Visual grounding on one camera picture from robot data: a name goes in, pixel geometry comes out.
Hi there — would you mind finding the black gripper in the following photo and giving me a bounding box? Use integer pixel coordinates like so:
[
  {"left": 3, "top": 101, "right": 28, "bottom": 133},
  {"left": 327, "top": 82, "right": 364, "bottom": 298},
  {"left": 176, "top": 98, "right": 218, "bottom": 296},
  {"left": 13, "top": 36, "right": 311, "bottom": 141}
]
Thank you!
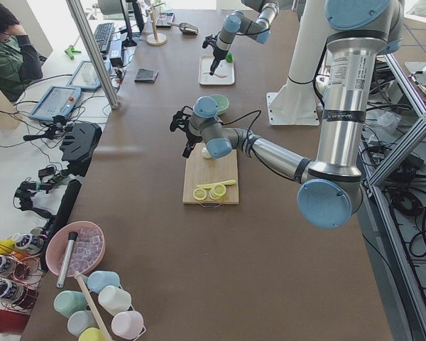
[
  {"left": 202, "top": 34, "right": 224, "bottom": 75},
  {"left": 170, "top": 106, "right": 201, "bottom": 158}
]

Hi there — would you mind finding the white ceramic spoon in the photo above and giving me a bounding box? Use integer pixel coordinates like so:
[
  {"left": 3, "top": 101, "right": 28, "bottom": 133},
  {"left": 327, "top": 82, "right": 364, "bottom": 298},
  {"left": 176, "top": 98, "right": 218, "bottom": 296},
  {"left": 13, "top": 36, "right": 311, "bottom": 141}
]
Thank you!
[{"left": 202, "top": 72, "right": 228, "bottom": 79}]

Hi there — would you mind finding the white steamed bun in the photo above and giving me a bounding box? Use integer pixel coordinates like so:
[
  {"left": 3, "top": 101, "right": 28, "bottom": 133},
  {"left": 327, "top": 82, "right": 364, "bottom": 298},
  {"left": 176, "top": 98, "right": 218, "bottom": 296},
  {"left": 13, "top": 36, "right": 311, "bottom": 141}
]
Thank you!
[{"left": 201, "top": 147, "right": 212, "bottom": 159}]

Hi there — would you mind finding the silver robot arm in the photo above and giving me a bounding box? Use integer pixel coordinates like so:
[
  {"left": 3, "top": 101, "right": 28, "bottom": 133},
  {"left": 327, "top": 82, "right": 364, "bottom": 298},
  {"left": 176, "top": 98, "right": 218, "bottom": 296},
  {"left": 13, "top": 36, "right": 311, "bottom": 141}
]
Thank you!
[
  {"left": 170, "top": 1, "right": 404, "bottom": 229},
  {"left": 202, "top": 1, "right": 286, "bottom": 75}
]

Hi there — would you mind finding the pale green bowl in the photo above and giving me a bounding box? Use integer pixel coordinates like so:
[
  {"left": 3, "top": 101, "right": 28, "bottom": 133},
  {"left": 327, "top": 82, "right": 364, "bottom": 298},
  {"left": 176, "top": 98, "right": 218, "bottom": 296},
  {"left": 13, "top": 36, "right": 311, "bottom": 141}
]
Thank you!
[{"left": 210, "top": 94, "right": 229, "bottom": 116}]

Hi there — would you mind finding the pink bowl with ice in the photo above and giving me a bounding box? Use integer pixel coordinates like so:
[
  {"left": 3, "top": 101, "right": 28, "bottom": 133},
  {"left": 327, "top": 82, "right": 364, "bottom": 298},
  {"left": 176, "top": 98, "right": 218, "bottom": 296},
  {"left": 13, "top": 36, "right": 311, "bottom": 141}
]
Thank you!
[{"left": 45, "top": 221, "right": 106, "bottom": 277}]

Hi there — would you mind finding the cream rabbit tray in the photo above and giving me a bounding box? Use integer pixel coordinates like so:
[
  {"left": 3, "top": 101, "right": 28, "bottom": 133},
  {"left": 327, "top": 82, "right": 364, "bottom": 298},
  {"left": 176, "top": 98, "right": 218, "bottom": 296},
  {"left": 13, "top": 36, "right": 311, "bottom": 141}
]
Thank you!
[{"left": 198, "top": 55, "right": 235, "bottom": 86}]

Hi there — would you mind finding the bamboo cutting board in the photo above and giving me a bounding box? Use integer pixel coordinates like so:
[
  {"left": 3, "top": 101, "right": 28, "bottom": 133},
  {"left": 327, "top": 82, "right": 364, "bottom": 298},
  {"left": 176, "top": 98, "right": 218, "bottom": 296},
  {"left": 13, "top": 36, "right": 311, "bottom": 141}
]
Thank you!
[{"left": 182, "top": 143, "right": 239, "bottom": 205}]

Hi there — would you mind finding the metal scoop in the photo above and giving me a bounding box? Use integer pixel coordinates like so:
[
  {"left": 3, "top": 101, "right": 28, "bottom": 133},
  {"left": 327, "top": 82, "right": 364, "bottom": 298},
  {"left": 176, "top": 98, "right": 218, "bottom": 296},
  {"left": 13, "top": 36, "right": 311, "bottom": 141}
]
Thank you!
[{"left": 169, "top": 22, "right": 199, "bottom": 36}]

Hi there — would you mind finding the lower lemon slice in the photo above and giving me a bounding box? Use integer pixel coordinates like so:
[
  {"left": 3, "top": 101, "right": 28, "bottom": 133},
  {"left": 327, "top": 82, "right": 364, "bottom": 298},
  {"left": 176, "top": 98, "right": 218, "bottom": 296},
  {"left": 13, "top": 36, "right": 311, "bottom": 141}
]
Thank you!
[{"left": 192, "top": 188, "right": 207, "bottom": 201}]

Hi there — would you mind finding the lemon slice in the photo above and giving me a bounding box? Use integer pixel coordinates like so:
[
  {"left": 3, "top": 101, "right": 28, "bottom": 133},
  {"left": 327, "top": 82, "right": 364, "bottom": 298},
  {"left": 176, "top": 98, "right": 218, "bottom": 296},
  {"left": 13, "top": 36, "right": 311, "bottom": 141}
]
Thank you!
[
  {"left": 192, "top": 188, "right": 207, "bottom": 201},
  {"left": 209, "top": 185, "right": 226, "bottom": 200}
]

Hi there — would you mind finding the upper lemon slice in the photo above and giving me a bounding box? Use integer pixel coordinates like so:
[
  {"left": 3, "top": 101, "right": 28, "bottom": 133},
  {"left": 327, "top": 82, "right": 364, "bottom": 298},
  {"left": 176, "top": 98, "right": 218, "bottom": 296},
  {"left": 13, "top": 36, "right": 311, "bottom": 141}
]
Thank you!
[{"left": 209, "top": 185, "right": 226, "bottom": 200}]

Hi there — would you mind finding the wooden mug tree stand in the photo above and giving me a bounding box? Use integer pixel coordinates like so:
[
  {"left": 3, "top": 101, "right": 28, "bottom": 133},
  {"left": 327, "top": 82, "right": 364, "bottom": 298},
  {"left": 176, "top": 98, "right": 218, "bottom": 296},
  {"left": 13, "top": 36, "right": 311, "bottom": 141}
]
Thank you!
[{"left": 144, "top": 1, "right": 167, "bottom": 46}]

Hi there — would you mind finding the grey folded cloth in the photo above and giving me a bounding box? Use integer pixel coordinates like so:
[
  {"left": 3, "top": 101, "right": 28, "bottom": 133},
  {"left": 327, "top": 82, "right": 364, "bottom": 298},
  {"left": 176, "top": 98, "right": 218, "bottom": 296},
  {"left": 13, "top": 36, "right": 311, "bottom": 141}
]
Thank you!
[{"left": 134, "top": 68, "right": 159, "bottom": 83}]

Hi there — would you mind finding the black monitor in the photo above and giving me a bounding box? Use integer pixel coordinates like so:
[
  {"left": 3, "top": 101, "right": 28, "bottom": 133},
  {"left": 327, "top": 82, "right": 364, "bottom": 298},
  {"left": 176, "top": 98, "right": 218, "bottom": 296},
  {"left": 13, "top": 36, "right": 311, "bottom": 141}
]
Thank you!
[{"left": 119, "top": 0, "right": 145, "bottom": 47}]

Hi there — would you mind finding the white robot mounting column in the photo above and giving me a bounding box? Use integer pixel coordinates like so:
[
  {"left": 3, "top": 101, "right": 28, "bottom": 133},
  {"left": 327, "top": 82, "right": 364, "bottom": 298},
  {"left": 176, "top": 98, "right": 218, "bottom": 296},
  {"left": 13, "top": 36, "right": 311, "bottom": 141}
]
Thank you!
[{"left": 267, "top": 0, "right": 330, "bottom": 126}]

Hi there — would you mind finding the black keyboard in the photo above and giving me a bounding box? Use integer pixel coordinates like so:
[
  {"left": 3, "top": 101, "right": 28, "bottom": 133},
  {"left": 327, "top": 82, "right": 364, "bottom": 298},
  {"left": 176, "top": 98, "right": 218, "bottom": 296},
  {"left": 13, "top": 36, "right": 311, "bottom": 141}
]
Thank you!
[{"left": 94, "top": 22, "right": 114, "bottom": 54}]

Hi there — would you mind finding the upper teach pendant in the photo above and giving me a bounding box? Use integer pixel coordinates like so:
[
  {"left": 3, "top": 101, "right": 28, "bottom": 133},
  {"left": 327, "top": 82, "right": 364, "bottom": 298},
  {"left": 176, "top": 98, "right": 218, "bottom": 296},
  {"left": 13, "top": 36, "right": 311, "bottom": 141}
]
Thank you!
[{"left": 66, "top": 60, "right": 101, "bottom": 92}]

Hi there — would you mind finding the teach pendant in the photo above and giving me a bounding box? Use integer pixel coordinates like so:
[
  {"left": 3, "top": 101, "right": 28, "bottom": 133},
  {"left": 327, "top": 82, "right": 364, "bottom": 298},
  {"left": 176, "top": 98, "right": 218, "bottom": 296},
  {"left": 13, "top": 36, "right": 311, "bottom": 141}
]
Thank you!
[
  {"left": 29, "top": 86, "right": 82, "bottom": 122},
  {"left": 66, "top": 60, "right": 101, "bottom": 92}
]

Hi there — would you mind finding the lower teach pendant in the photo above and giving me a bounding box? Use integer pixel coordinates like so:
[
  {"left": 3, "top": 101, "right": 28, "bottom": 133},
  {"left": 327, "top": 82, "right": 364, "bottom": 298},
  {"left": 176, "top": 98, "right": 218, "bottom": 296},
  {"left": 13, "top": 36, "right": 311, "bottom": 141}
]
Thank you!
[{"left": 29, "top": 86, "right": 82, "bottom": 122}]

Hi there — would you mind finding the wooden cup rack pole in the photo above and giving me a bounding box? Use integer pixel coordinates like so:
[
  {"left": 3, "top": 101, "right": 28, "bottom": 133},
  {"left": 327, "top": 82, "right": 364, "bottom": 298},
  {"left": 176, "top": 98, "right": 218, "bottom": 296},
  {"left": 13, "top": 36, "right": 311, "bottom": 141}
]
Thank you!
[{"left": 74, "top": 271, "right": 112, "bottom": 341}]

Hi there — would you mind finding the white cup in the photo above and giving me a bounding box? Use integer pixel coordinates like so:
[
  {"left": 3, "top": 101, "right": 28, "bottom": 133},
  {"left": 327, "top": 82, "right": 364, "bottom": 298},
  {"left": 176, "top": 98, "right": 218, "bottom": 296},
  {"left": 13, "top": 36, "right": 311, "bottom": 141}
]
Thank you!
[{"left": 98, "top": 286, "right": 131, "bottom": 316}]

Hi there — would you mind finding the pink cup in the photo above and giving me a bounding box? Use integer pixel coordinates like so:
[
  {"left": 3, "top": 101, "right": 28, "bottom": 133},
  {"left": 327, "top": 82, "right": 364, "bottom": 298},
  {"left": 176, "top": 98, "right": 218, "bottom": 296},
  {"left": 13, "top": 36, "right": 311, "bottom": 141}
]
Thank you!
[{"left": 111, "top": 310, "right": 145, "bottom": 340}]

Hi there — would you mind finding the seated person green jacket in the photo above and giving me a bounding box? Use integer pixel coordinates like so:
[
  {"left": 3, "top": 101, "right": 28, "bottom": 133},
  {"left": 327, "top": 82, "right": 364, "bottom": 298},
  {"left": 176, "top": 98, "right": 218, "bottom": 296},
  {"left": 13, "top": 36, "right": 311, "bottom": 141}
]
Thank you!
[{"left": 0, "top": 3, "right": 45, "bottom": 102}]

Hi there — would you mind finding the mint green cup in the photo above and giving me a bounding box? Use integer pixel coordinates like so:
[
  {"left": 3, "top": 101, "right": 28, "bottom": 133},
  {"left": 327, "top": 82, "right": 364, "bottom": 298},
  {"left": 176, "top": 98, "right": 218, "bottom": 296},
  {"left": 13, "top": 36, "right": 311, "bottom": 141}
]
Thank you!
[{"left": 53, "top": 291, "right": 87, "bottom": 318}]

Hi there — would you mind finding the grey blue cup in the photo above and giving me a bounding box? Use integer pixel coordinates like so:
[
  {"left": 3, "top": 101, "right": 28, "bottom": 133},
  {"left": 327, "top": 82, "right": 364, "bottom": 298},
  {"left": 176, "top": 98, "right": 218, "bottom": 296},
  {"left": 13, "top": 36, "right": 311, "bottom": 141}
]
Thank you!
[{"left": 67, "top": 310, "right": 97, "bottom": 337}]

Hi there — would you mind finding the yellow cup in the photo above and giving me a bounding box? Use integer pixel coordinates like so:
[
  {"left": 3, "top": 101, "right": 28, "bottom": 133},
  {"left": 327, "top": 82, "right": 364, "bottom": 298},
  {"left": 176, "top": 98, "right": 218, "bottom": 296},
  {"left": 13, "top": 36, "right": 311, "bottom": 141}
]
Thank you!
[{"left": 78, "top": 328, "right": 105, "bottom": 341}]

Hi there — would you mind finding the black robot camera mount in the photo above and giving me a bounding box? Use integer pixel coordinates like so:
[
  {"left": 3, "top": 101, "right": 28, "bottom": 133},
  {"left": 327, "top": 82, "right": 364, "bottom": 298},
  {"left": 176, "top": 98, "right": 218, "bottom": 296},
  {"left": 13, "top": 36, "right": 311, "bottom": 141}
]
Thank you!
[{"left": 60, "top": 122, "right": 102, "bottom": 177}]

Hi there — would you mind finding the aluminium frame post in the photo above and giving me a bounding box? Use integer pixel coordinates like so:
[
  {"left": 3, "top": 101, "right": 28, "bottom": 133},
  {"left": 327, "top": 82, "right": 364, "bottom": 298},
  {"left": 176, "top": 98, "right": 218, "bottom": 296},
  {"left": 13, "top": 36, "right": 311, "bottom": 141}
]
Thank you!
[{"left": 66, "top": 0, "right": 119, "bottom": 109}]

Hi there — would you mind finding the copper wire bottle rack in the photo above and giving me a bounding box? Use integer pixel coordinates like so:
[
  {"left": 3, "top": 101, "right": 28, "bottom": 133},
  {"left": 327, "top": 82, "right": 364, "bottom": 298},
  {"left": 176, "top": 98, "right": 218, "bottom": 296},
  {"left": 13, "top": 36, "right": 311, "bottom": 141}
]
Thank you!
[{"left": 0, "top": 239, "right": 45, "bottom": 314}]

